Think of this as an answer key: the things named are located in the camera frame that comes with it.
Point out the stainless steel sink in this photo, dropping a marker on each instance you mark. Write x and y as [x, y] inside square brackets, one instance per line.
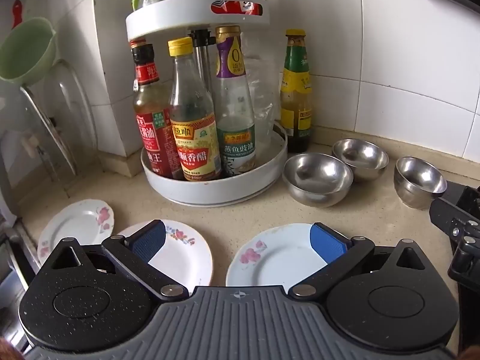
[11, 270]

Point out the glass pot lid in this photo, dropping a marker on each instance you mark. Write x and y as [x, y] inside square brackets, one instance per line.
[56, 120]

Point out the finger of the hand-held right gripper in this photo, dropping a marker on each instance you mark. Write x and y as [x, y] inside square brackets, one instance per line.
[446, 213]
[463, 193]

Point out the red hanging hook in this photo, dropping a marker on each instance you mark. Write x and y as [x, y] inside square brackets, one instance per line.
[17, 13]

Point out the green plastic basin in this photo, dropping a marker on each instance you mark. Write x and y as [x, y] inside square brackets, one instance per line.
[26, 52]

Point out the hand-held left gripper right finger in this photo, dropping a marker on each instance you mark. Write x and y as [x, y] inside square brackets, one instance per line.
[326, 243]

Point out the green yellow label bottle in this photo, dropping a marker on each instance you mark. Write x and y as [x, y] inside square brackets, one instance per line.
[296, 82]

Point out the white two-tier rotating rack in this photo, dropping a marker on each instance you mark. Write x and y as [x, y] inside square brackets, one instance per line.
[240, 191]

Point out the yellow cap vinegar bottle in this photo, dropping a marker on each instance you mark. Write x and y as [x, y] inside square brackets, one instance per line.
[195, 142]

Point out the stainless steel bowl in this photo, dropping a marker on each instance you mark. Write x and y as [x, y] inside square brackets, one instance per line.
[318, 183]
[416, 183]
[360, 157]

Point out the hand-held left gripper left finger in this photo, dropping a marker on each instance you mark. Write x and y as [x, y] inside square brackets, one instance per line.
[148, 240]

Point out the purple label sauce bottle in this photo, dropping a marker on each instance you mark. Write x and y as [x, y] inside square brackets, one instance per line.
[234, 97]

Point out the red label soy sauce bottle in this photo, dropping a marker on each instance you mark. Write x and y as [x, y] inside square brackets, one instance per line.
[153, 138]

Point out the white floral plate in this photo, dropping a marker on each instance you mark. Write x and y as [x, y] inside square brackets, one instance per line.
[75, 225]
[180, 258]
[270, 266]

